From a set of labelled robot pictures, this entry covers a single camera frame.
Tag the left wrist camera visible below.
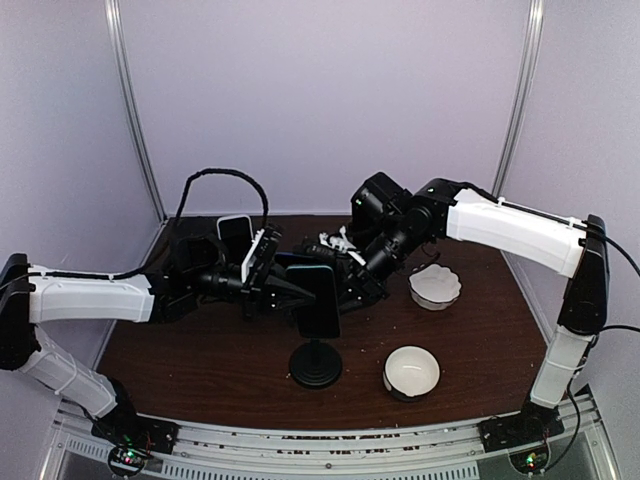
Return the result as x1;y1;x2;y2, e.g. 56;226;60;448
240;225;282;288

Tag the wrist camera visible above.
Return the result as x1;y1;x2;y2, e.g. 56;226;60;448
240;225;282;288
299;225;365;266

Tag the black gooseneck phone stand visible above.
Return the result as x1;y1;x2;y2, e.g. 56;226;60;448
289;339;343;390

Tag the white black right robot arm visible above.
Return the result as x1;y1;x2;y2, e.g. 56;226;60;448
338;172;609;442

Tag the white round bowl black rim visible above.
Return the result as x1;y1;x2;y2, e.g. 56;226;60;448
382;345;441;402

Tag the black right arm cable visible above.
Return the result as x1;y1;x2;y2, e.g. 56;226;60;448
564;229;640;451

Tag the white-cased smartphone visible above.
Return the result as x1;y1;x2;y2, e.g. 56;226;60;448
216;215;253;264

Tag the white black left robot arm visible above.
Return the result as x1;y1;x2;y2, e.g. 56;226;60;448
1;229;315;444

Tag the white scalloped dish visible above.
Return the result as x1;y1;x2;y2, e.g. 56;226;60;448
408;264;462;311

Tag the aluminium front rail frame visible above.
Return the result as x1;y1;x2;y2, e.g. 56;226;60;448
42;384;614;480

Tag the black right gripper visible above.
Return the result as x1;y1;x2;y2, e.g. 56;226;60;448
323;218;428;318

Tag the black braided left cable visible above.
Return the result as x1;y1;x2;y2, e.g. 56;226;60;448
104;167;271;281

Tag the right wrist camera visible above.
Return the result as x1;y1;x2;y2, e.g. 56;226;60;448
299;225;365;266

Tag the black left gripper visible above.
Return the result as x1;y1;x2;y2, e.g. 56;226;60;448
188;261;316;322

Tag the dark smartphone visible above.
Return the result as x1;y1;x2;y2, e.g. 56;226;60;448
286;264;341;339

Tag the blue-edged black smartphone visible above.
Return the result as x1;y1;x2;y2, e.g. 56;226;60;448
274;252;320;268

